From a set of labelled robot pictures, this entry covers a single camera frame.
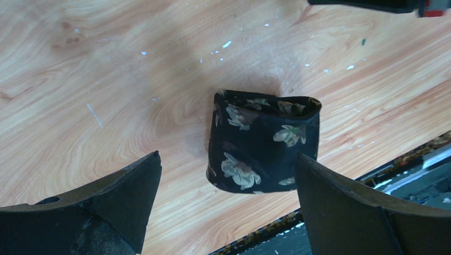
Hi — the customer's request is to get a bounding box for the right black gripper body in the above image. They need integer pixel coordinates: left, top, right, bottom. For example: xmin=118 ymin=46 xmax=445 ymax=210
xmin=308 ymin=0 xmax=423 ymax=14

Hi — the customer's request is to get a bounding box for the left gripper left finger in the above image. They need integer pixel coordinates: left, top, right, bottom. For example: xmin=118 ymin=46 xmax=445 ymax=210
xmin=1 ymin=151 xmax=162 ymax=254

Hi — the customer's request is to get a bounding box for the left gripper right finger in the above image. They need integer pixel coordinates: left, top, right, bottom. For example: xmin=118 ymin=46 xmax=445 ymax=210
xmin=295 ymin=153 xmax=451 ymax=255

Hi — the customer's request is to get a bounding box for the black floral patterned tie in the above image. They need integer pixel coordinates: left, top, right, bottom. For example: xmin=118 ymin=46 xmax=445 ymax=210
xmin=206 ymin=90 xmax=322 ymax=194

